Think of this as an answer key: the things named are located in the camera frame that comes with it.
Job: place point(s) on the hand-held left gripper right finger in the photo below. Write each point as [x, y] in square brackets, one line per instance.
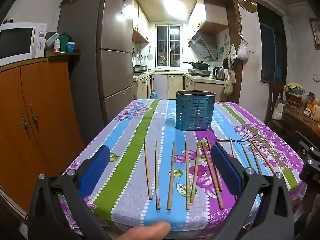
[225, 170]

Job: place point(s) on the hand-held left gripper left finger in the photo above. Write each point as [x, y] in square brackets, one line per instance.
[96, 170]

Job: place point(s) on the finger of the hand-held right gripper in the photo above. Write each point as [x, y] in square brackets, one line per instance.
[302, 145]

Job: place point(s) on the bunch of wooden chopsticks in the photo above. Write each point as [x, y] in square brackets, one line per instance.
[171, 175]

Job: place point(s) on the blue perforated utensil holder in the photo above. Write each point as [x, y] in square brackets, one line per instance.
[195, 115]

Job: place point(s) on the person's left hand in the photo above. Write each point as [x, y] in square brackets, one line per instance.
[147, 231]

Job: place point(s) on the wooden sideboard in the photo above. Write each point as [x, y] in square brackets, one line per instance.
[297, 122]

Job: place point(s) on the floral striped tablecloth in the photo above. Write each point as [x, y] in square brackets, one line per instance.
[130, 160]

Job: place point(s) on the orange ornament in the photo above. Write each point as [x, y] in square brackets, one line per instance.
[310, 106]

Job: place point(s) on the white tote bag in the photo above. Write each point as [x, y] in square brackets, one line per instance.
[278, 111]

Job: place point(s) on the dark wooden chair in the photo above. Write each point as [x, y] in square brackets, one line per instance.
[275, 90]

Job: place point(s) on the orange wooden cabinet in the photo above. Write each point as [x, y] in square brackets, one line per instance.
[50, 105]

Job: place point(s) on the beige hanging bags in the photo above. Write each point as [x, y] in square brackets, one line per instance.
[230, 85]

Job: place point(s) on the blue water bottle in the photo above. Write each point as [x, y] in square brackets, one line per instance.
[154, 95]

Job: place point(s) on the steel electric kettle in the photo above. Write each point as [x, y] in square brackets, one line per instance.
[219, 73]

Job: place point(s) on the beige kitchen base cabinets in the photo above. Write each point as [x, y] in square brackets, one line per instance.
[175, 85]

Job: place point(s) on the green gas stove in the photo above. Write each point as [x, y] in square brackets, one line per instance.
[200, 73]

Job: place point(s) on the grey multi-door refrigerator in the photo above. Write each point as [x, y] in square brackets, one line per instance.
[112, 67]

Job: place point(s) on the dark room window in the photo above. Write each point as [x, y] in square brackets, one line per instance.
[271, 45]

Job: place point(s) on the black hanging pan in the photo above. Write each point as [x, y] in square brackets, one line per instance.
[225, 63]

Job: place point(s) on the black wok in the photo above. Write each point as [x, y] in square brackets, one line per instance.
[198, 65]

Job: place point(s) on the white hanging plastic bag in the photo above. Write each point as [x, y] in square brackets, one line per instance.
[242, 52]

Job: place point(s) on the silver toaster oven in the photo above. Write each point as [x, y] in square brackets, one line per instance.
[140, 68]

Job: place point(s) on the white hanging cloth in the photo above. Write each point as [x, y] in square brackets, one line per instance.
[232, 52]

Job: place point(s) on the hanging metal ladle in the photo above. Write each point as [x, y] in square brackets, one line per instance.
[141, 56]

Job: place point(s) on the blue white cup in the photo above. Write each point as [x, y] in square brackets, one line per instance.
[71, 47]

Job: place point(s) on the hanging metal strainer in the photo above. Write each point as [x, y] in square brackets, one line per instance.
[150, 56]

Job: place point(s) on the steel range hood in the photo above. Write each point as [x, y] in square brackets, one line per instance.
[202, 43]

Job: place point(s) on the white bottle red label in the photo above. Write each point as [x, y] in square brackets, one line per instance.
[57, 47]

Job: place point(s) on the barred kitchen window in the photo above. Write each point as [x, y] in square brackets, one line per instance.
[162, 42]

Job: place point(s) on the white microwave oven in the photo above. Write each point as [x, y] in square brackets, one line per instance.
[37, 37]

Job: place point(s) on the beige cabinet above hood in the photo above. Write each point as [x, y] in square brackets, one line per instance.
[215, 12]

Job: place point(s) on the paper fridge note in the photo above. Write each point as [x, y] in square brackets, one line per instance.
[124, 6]

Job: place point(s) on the kitchen ceiling light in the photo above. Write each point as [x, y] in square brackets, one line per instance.
[177, 5]

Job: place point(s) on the twin-bell alarm clock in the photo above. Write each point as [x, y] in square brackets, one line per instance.
[8, 20]

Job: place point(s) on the framed wall picture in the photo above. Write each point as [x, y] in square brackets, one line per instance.
[315, 33]

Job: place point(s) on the blue flower wall sticker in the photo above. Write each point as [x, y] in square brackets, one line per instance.
[223, 48]

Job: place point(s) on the beige wall cabinets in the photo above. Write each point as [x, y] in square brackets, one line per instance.
[140, 22]

